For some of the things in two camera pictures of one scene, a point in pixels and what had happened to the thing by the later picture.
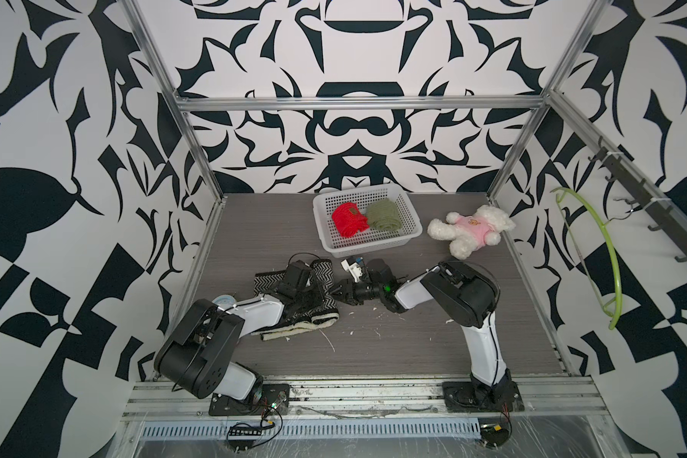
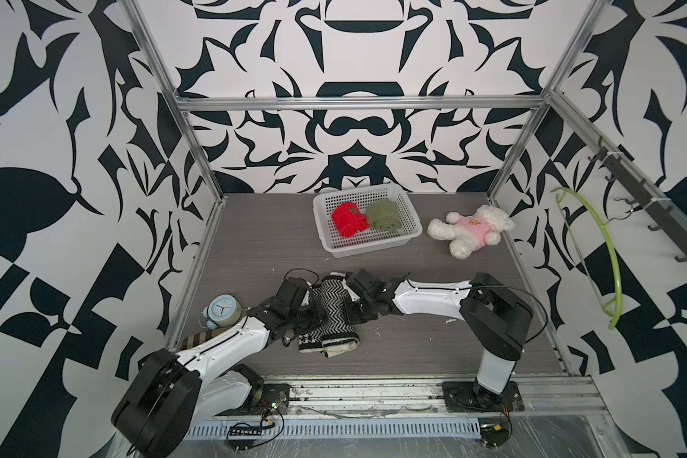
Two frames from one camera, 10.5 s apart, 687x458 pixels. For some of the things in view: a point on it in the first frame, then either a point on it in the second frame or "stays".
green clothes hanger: [600, 224] stays
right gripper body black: [361, 292] -> [358, 310]
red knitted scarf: [348, 219] stays
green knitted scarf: [383, 215] stays
